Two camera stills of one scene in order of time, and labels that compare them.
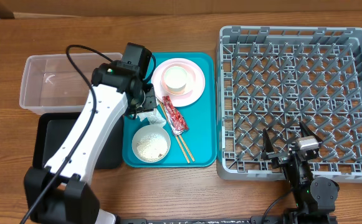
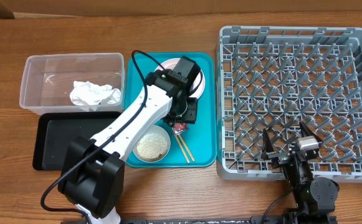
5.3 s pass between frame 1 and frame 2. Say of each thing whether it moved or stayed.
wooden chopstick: stayed
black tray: stayed
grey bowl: stayed
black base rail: stayed
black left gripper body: moved
